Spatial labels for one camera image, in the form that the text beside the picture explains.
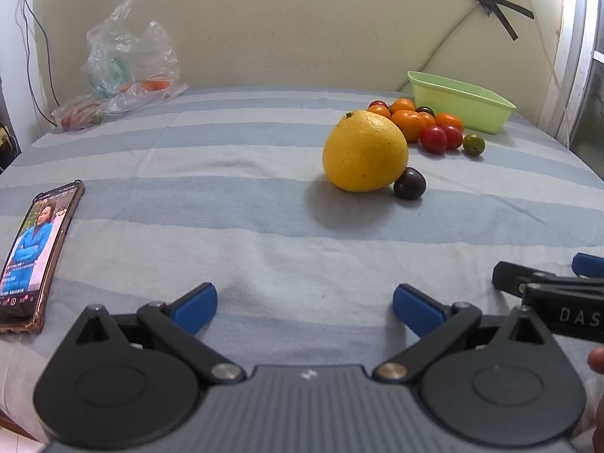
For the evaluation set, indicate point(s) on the light green plastic basin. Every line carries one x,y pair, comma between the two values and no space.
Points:
478,108

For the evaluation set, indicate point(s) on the clear plastic bag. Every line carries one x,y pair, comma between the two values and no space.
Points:
123,72

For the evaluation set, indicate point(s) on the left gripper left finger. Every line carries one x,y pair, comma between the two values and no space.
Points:
122,381

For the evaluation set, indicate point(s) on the large yellow grapefruit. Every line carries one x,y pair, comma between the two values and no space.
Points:
364,152

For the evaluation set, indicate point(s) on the dark red tomato back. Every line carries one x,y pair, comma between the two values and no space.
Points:
378,103

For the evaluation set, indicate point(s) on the large orange mandarin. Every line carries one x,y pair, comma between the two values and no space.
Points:
410,123

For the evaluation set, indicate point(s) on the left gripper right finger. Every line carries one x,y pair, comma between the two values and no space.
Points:
492,381

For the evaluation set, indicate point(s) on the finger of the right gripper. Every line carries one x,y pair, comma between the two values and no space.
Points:
536,286
586,265

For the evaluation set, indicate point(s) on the red cherry tomato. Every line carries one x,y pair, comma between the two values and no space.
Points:
434,140
454,137

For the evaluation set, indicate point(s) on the small orange tomato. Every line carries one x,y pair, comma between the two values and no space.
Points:
428,119

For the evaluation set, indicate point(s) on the dark purple plum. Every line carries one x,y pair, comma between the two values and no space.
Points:
411,185

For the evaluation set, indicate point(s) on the orange tomato top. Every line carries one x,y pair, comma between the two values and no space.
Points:
402,104

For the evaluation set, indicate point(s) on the green cherry tomato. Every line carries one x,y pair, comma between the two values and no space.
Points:
473,145

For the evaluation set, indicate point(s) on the striped blue bed sheet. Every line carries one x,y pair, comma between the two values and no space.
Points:
227,186

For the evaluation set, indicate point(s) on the black tape cross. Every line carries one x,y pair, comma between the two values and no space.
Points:
495,7

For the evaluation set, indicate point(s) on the red cherry tomato front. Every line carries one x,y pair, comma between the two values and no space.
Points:
434,140

